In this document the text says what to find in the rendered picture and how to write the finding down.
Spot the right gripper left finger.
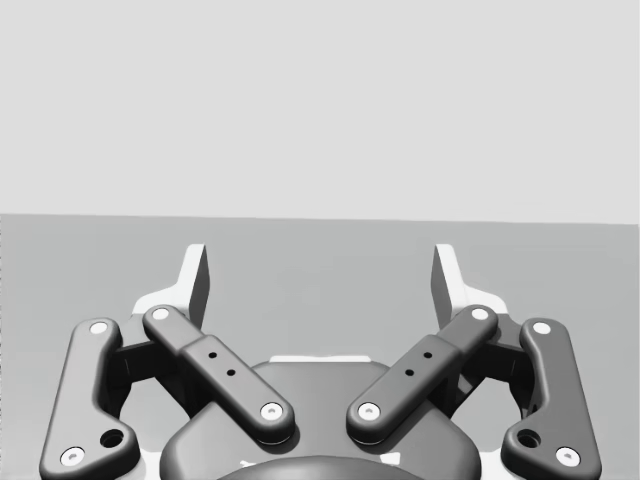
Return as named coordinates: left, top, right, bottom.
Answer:
left=38, top=243, right=297, bottom=480

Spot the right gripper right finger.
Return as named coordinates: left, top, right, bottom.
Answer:
left=345, top=243, right=603, bottom=480

